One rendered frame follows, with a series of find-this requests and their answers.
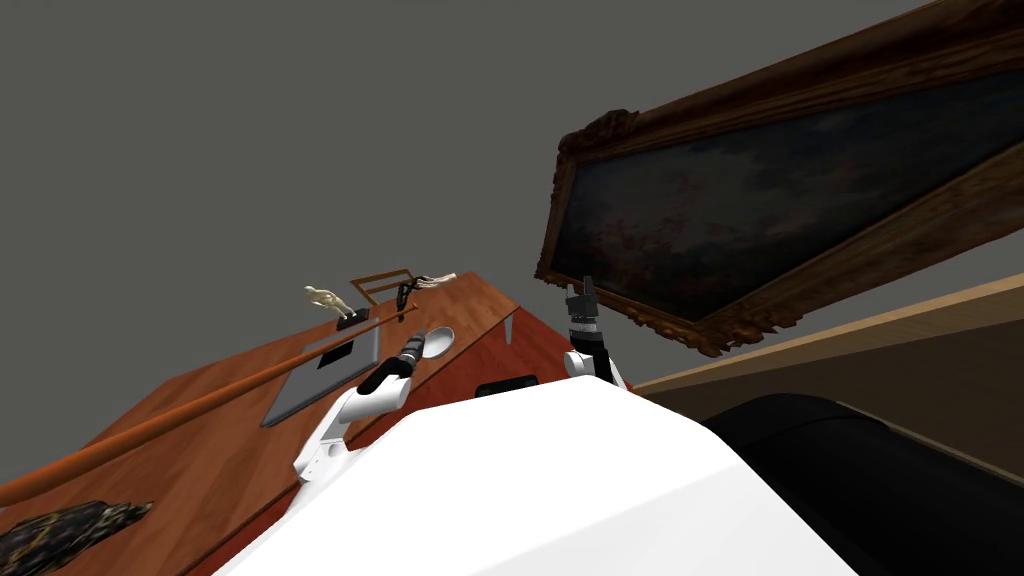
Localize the long orange wooden stick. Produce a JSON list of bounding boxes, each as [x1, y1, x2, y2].
[[0, 303, 419, 509]]

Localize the black and white corded object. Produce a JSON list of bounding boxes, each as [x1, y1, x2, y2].
[[395, 271, 458, 323]]

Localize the white figurine on black base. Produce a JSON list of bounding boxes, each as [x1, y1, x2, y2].
[[303, 283, 372, 332]]

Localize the dark painting in gilded frame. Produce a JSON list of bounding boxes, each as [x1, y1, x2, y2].
[[533, 0, 1024, 359]]

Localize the reddish brown wooden table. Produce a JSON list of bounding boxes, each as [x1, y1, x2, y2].
[[0, 271, 635, 576]]

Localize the tan wooden furniture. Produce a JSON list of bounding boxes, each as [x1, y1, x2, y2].
[[630, 272, 1024, 488]]

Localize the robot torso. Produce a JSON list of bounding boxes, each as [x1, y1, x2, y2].
[[214, 373, 862, 576]]

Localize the dark mottled brown object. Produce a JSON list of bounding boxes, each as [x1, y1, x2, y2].
[[0, 499, 156, 576]]

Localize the white round bowl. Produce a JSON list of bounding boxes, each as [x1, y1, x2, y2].
[[419, 326, 457, 361]]

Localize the small brown wooden frame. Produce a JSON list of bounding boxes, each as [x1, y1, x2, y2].
[[349, 268, 418, 308]]

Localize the flat grey tablet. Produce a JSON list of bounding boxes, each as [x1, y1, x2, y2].
[[259, 323, 382, 430]]

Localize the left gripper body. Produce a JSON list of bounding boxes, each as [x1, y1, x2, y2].
[[398, 332, 430, 371]]

